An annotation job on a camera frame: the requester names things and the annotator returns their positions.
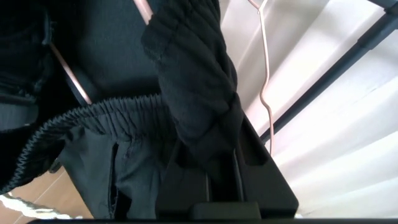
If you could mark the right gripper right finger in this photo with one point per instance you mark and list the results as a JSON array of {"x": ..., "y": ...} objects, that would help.
[{"x": 270, "y": 193}]

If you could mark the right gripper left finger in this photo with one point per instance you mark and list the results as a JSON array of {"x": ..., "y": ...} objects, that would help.
[{"x": 180, "y": 189}]

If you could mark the black shorts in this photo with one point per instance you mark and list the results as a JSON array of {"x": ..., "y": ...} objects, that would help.
[{"x": 192, "y": 77}]

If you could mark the pink clothes hanger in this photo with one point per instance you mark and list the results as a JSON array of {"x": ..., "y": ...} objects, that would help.
[
  {"x": 74, "y": 81},
  {"x": 266, "y": 62}
]

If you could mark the black clothes rack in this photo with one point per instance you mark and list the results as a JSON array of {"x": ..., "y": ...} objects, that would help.
[{"x": 342, "y": 62}]

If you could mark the beige curtain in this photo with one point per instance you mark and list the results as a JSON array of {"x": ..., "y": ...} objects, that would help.
[{"x": 342, "y": 140}]

